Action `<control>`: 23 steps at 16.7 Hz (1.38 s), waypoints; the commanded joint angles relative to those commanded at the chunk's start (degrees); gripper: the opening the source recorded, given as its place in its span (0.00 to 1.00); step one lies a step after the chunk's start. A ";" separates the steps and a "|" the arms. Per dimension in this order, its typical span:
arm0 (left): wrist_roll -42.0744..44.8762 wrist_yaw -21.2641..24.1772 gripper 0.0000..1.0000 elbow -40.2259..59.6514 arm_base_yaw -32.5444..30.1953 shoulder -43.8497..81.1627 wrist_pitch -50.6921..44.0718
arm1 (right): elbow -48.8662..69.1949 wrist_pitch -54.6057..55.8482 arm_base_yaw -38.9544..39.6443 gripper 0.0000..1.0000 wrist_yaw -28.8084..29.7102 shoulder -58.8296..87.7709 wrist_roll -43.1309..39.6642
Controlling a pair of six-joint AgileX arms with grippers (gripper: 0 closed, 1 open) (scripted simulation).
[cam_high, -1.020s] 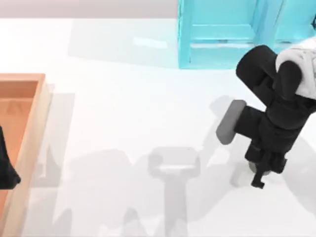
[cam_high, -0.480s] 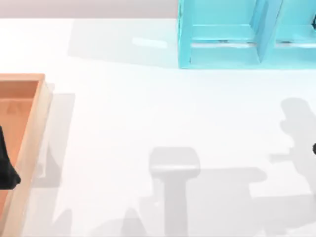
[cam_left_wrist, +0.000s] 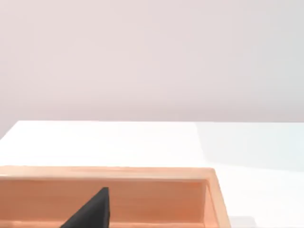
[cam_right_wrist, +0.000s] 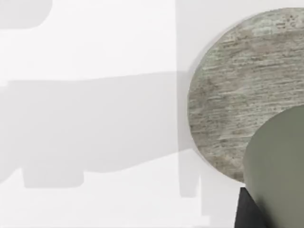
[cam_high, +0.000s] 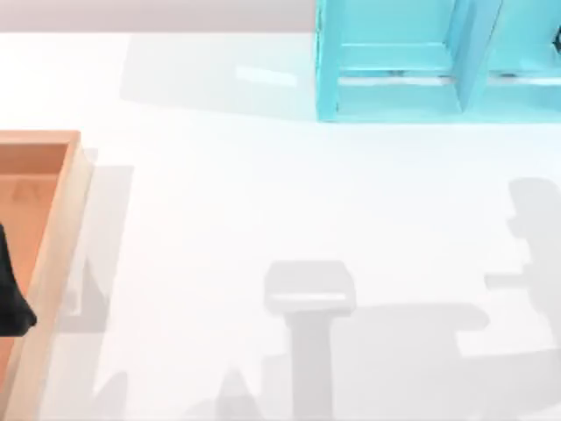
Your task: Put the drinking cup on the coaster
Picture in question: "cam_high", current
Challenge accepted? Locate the shallow salmon-coloured box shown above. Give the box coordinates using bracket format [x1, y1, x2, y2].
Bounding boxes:
[0, 130, 94, 421]

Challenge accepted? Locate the light blue rack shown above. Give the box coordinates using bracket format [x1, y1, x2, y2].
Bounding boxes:
[314, 0, 561, 124]

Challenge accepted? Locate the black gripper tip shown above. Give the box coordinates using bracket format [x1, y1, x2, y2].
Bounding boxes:
[0, 224, 38, 338]

